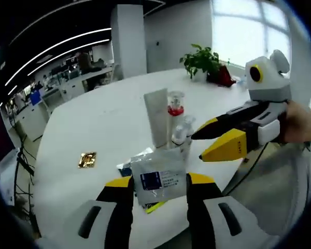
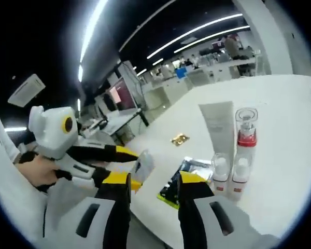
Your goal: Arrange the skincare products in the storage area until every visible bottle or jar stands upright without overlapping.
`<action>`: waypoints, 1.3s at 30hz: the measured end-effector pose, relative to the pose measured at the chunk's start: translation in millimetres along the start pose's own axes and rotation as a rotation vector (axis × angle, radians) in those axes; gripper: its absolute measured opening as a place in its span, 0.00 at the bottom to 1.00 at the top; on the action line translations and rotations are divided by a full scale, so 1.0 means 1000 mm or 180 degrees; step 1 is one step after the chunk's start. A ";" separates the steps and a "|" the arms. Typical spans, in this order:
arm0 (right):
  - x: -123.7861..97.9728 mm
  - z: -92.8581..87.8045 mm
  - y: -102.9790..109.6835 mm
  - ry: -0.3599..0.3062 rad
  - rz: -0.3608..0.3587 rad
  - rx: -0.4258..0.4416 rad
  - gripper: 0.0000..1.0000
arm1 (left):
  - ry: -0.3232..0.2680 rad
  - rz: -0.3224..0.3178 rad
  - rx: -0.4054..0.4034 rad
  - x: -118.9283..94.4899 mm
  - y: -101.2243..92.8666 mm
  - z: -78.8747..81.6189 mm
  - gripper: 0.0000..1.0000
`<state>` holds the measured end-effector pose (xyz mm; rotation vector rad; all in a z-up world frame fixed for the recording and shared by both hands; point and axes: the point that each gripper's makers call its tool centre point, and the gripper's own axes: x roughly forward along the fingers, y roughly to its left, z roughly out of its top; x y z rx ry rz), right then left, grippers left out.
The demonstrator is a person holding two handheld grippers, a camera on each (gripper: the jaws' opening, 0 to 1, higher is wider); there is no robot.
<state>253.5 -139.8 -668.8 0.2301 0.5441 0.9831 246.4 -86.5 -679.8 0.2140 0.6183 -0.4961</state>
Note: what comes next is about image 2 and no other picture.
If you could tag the blue box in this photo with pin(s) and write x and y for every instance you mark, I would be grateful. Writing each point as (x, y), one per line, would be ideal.
(182, 73)

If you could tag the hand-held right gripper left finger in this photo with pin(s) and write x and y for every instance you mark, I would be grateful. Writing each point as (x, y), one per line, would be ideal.
(116, 212)

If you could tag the green black skincare packet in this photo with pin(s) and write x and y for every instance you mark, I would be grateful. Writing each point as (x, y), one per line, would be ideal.
(171, 193)

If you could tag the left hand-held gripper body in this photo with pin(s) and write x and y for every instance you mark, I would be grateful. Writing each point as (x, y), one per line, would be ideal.
(51, 132)

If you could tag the gold foil skincare sachet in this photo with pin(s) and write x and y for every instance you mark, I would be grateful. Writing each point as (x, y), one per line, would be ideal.
(180, 139)

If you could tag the white low cabinet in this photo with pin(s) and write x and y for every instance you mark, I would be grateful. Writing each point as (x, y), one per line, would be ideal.
(166, 94)

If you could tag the blue white skincare packet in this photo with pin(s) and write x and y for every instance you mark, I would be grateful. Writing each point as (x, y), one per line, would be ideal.
(197, 166)

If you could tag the side desk with black legs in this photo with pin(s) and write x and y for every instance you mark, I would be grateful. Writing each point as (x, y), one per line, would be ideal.
(119, 119)

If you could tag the person's left hand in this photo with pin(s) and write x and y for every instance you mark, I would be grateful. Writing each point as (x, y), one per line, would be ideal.
(39, 171)

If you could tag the straight ceiling light strip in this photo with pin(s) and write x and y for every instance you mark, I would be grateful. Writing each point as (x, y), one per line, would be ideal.
(92, 31)

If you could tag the long curved ceiling light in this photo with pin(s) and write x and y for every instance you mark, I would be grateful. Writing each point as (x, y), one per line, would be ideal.
(197, 32)

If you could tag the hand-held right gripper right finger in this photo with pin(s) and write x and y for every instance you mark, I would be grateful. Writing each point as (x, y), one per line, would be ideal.
(194, 212)

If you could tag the white skincare tube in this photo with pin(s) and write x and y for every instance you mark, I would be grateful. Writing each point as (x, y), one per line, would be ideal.
(219, 129)

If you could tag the person's white shirt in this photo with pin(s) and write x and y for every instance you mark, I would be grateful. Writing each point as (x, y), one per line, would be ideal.
(0, 135)

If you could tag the ceiling air conditioner unit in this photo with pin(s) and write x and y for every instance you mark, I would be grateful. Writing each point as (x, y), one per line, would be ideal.
(26, 89)

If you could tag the clear skincare sachet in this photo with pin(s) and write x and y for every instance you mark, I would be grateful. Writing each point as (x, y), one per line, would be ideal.
(143, 166)

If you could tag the short curved ceiling light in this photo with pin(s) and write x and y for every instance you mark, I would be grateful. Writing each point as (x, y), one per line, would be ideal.
(212, 39)

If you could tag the red collar skincare pump bottle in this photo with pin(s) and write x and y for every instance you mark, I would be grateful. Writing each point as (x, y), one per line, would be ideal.
(246, 140)

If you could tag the computer monitor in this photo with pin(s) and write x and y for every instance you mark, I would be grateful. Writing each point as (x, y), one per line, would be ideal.
(124, 93)

